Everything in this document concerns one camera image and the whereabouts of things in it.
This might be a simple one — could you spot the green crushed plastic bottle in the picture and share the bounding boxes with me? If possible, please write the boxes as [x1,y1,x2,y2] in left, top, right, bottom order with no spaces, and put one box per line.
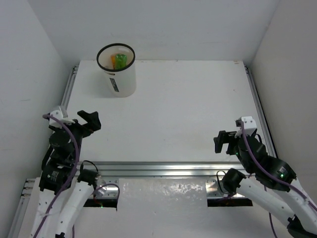
[114,54,127,70]

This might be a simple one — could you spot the orange juice bottle gold cap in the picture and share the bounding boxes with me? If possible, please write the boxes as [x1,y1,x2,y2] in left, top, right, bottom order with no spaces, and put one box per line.
[110,54,116,69]

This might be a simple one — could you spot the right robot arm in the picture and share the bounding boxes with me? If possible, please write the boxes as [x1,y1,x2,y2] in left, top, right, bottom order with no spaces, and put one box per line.
[213,130,317,238]

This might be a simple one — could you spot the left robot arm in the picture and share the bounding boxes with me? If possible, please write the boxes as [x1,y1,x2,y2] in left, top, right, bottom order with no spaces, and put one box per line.
[29,107,102,238]

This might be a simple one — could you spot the white plastic bin black rim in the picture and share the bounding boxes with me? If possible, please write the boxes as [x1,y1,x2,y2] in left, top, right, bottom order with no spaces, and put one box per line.
[96,43,136,98]

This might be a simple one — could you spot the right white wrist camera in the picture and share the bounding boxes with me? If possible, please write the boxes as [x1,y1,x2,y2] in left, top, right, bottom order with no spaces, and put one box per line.
[235,116,257,137]

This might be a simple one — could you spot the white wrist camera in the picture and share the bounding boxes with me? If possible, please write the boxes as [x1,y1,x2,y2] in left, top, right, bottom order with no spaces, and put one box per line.
[49,106,75,128]
[235,116,257,137]

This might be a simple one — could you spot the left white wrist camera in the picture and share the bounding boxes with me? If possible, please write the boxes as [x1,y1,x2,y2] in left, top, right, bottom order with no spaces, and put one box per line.
[49,106,75,128]

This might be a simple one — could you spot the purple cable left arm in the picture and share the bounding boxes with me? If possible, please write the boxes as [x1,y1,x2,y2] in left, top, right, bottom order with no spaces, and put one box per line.
[32,113,121,238]

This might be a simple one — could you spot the aluminium frame rail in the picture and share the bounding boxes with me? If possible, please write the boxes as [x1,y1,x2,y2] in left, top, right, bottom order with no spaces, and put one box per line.
[78,161,248,199]

